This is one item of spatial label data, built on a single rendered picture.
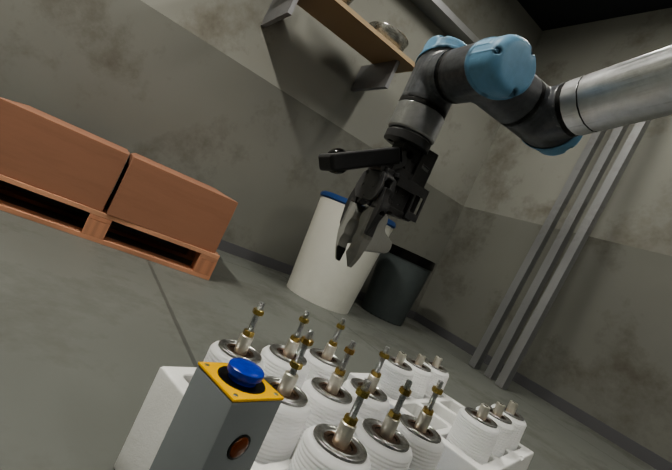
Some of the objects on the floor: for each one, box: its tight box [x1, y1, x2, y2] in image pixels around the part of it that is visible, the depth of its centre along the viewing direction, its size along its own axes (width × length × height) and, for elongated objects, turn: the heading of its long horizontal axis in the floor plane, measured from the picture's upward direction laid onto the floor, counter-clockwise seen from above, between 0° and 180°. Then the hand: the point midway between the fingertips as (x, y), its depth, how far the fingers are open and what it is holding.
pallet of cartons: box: [0, 97, 238, 280], centre depth 226 cm, size 120×87×42 cm
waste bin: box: [361, 244, 435, 326], centre depth 367 cm, size 47×48×60 cm
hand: (342, 253), depth 63 cm, fingers open, 3 cm apart
